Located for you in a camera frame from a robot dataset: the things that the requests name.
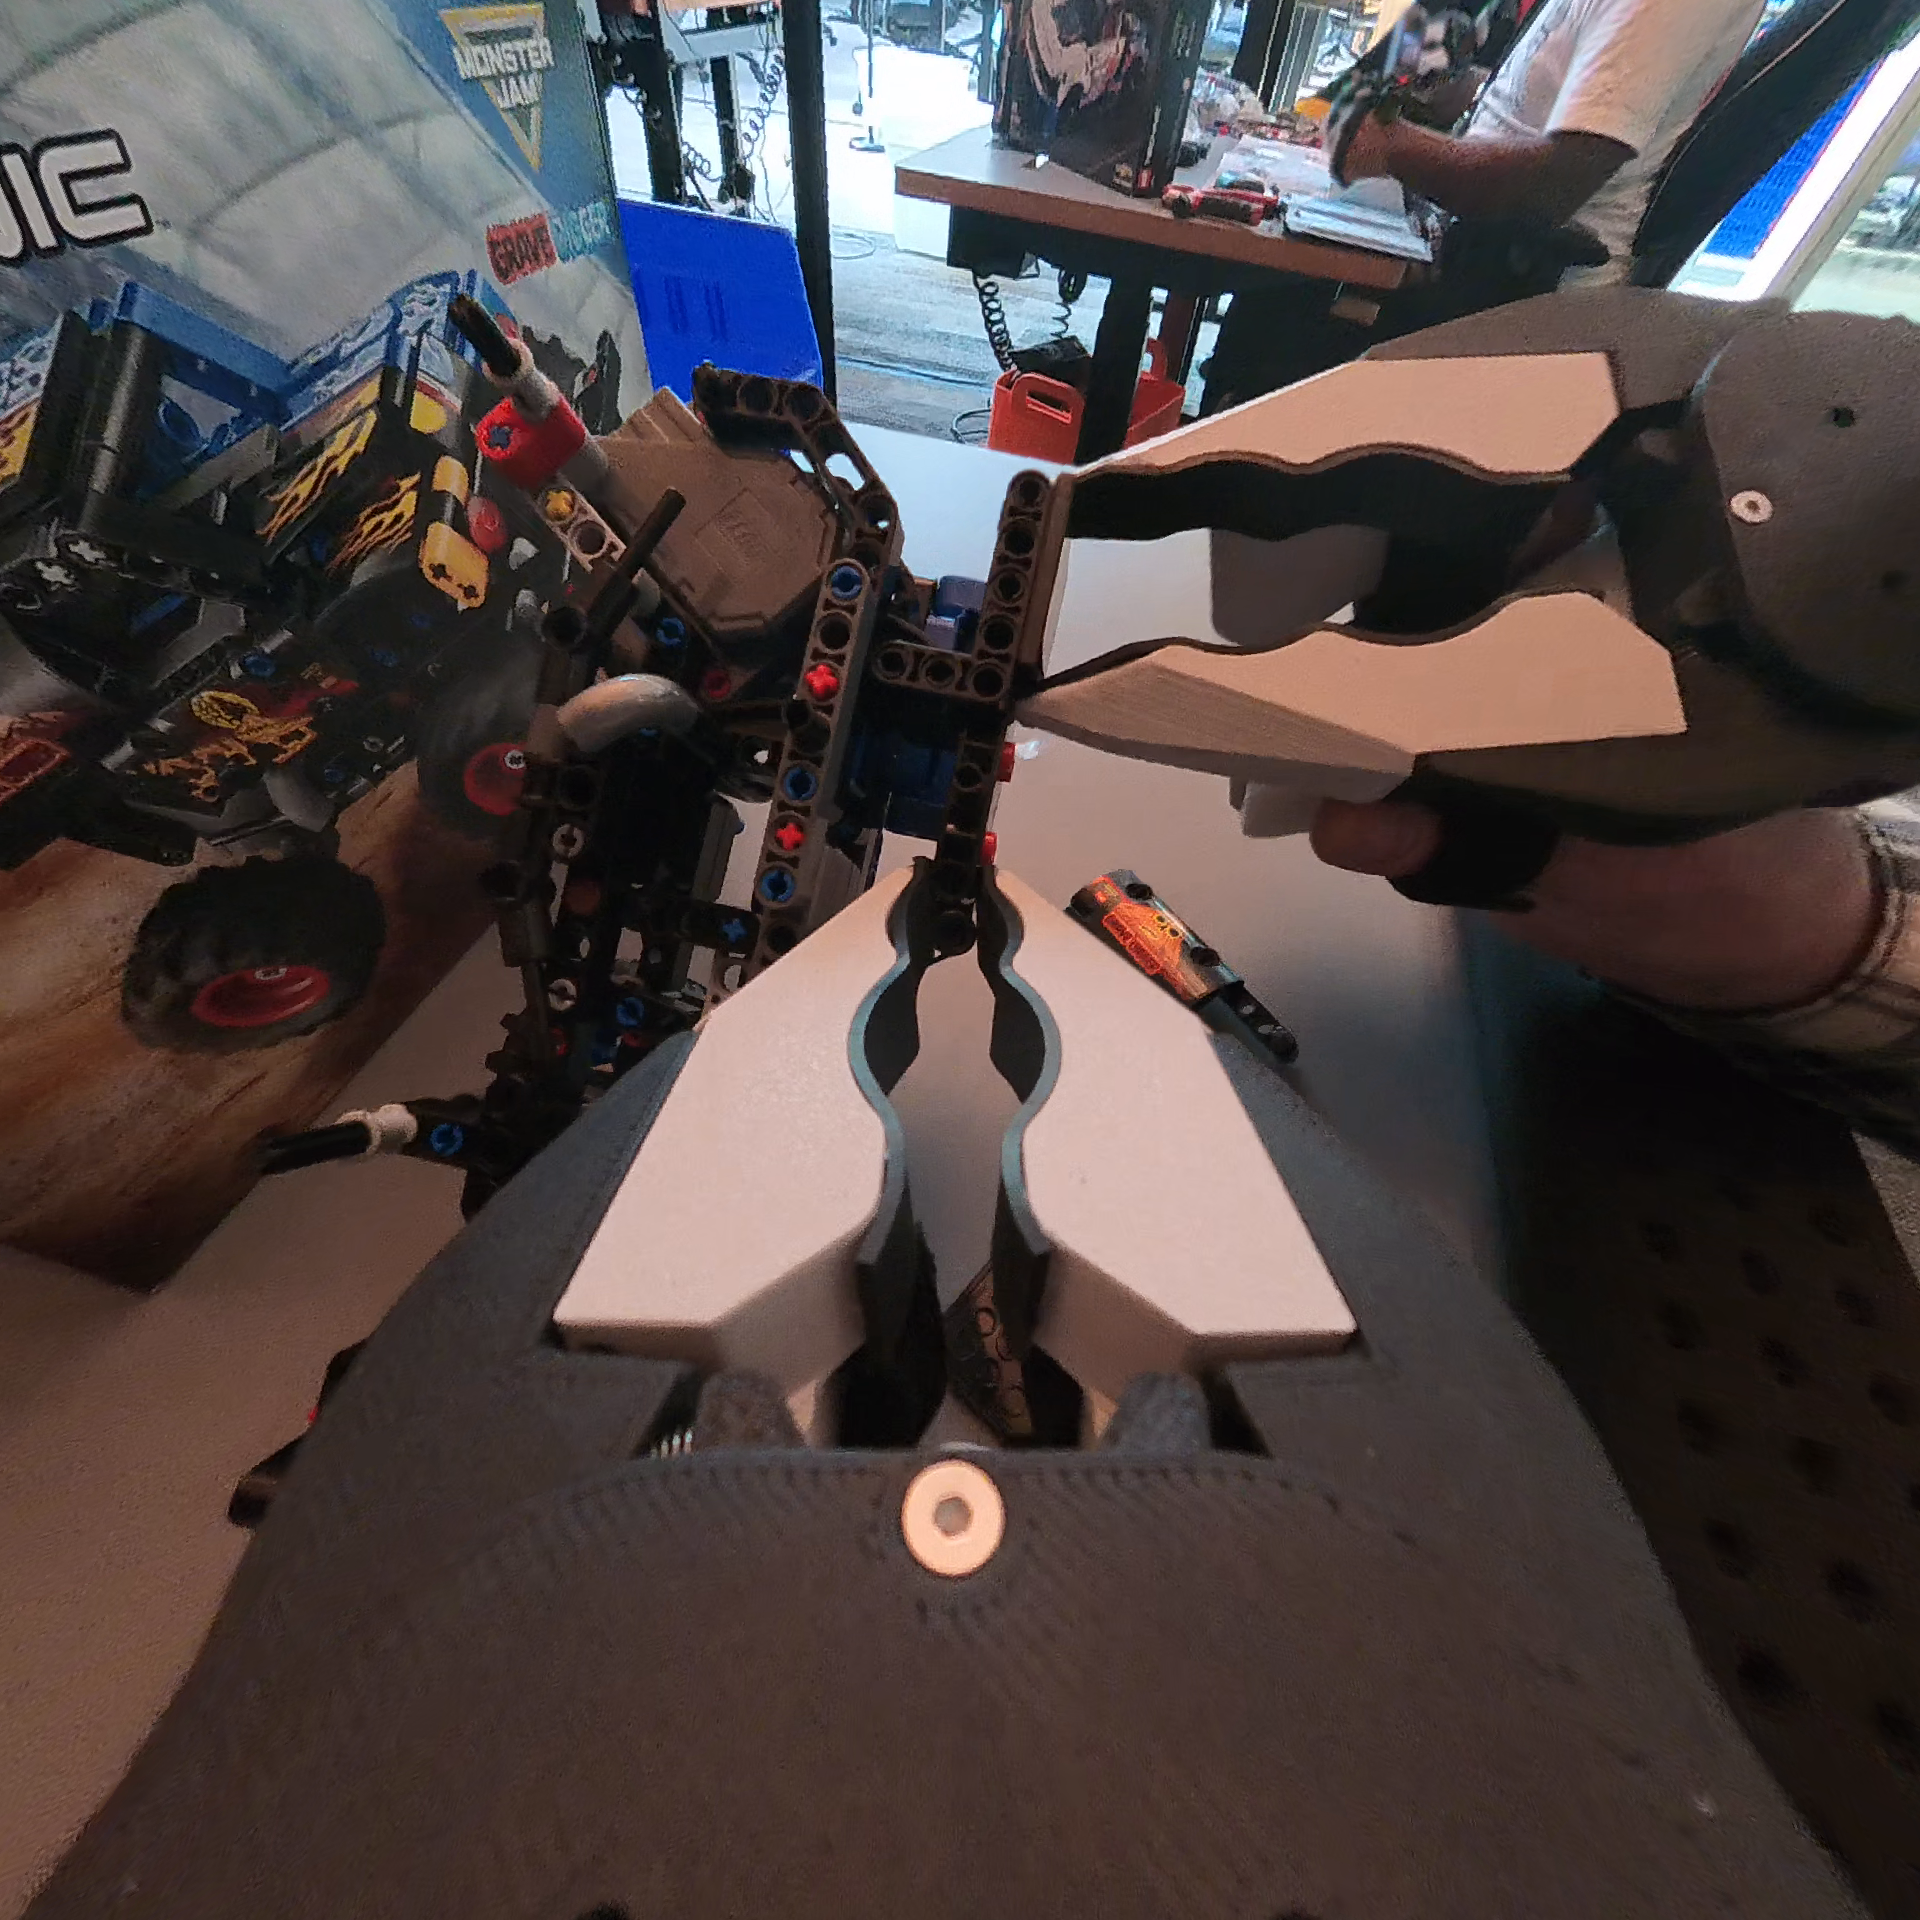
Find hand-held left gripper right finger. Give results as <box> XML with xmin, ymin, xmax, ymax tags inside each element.
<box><xmin>982</xmin><ymin>865</ymin><xmax>1362</xmax><ymax>1448</ymax></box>

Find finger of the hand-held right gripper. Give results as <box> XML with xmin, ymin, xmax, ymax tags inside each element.
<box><xmin>1020</xmin><ymin>590</ymin><xmax>1690</xmax><ymax>784</ymax></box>
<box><xmin>1055</xmin><ymin>351</ymin><xmax>1624</xmax><ymax>543</ymax></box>

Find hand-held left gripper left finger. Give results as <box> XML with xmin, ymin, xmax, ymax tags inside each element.
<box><xmin>551</xmin><ymin>858</ymin><xmax>946</xmax><ymax>1448</ymax></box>

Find black orange print side panel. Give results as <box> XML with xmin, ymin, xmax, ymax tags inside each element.
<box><xmin>1066</xmin><ymin>865</ymin><xmax>1301</xmax><ymax>1067</ymax></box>

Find toy brick monster truck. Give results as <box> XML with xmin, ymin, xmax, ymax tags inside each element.
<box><xmin>231</xmin><ymin>291</ymin><xmax>1070</xmax><ymax>1517</ymax></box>

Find person's right forearm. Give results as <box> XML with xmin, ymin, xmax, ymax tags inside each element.
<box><xmin>1610</xmin><ymin>808</ymin><xmax>1920</xmax><ymax>1142</ymax></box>

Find person's right hand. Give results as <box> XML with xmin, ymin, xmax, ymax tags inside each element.
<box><xmin>1312</xmin><ymin>794</ymin><xmax>1877</xmax><ymax>1021</ymax></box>

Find red container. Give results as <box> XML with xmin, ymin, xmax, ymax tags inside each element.
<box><xmin>989</xmin><ymin>368</ymin><xmax>1186</xmax><ymax>463</ymax></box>

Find wooden table black legs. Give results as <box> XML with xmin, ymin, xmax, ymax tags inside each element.
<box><xmin>895</xmin><ymin>127</ymin><xmax>1418</xmax><ymax>466</ymax></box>

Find dark toy set box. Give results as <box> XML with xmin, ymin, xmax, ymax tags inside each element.
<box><xmin>989</xmin><ymin>0</ymin><xmax>1215</xmax><ymax>195</ymax></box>

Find black perforated seat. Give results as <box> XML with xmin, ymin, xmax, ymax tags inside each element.
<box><xmin>1498</xmin><ymin>1111</ymin><xmax>1920</xmax><ymax>1920</ymax></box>

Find blue plastic bin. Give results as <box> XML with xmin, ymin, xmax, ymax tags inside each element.
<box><xmin>616</xmin><ymin>193</ymin><xmax>824</xmax><ymax>394</ymax></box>

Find toy set cardboard box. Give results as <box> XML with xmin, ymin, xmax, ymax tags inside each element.
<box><xmin>0</xmin><ymin>0</ymin><xmax>654</xmax><ymax>1290</ymax></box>

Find black metal post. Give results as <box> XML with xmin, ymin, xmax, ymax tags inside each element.
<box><xmin>778</xmin><ymin>0</ymin><xmax>840</xmax><ymax>429</ymax></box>

